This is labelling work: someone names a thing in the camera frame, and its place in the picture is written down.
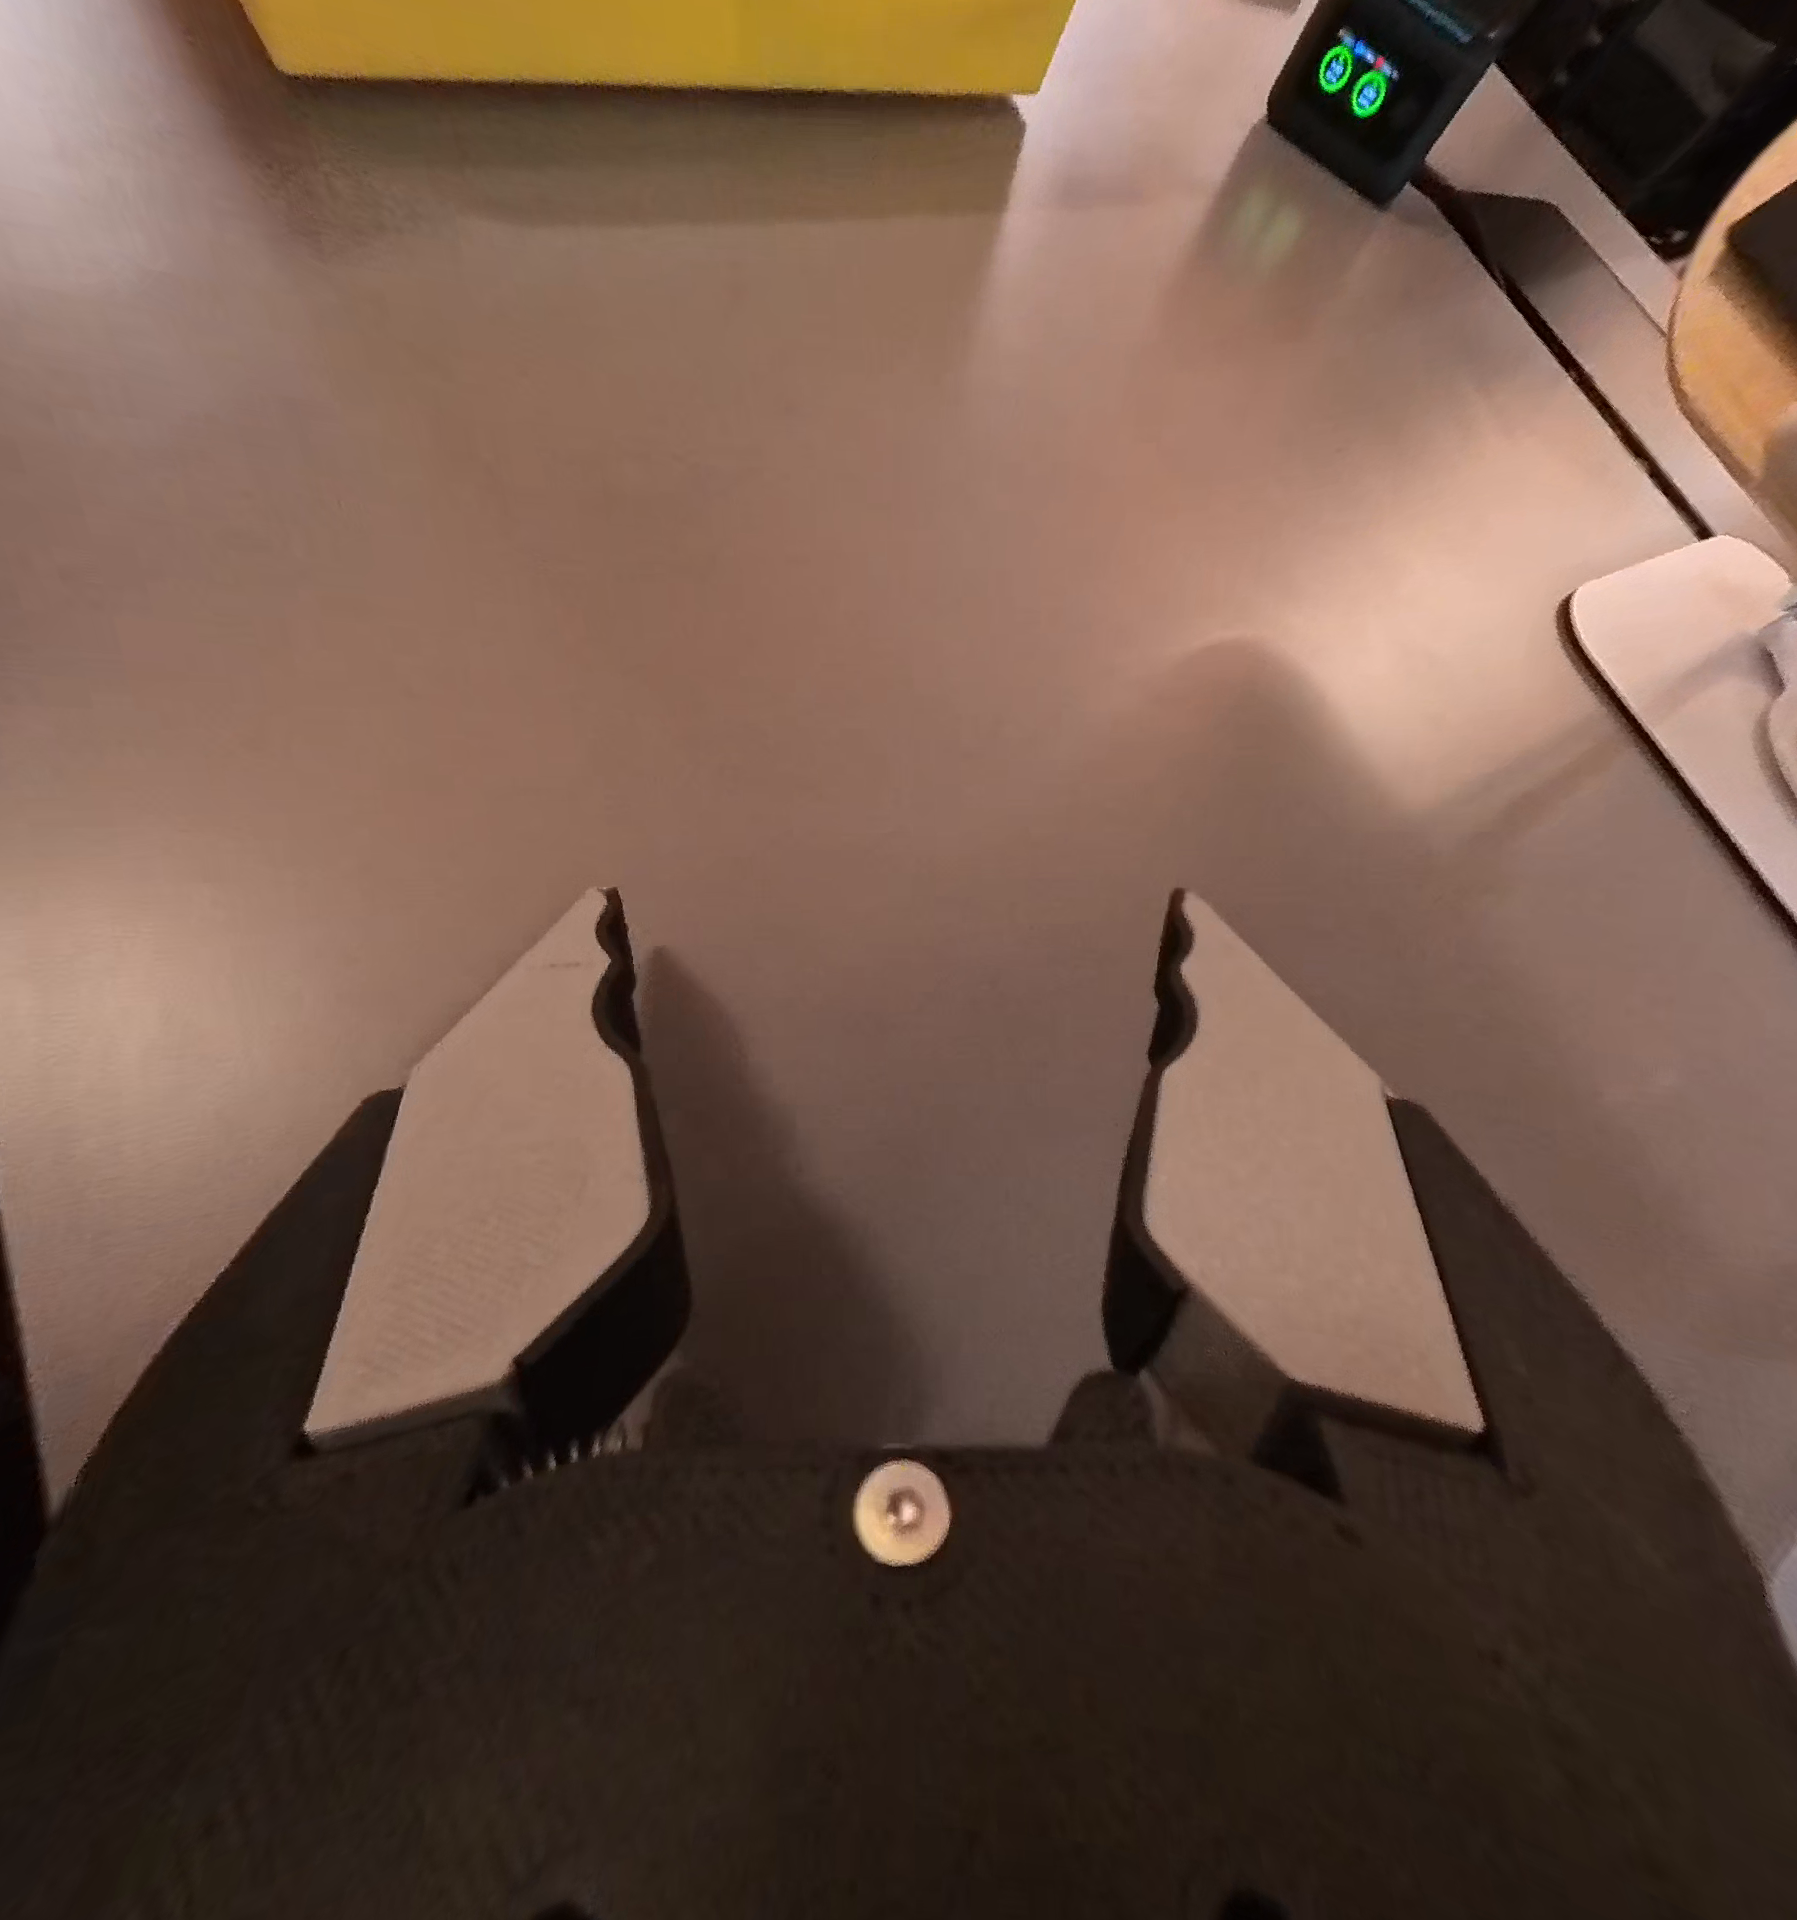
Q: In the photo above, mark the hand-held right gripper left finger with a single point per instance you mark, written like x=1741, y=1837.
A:
x=493, y=1200

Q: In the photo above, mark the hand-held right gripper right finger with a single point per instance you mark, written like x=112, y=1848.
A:
x=1289, y=1200

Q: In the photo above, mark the small black display device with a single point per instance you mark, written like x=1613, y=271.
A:
x=1364, y=89

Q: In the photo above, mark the yellow plastic bin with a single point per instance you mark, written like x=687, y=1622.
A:
x=659, y=38

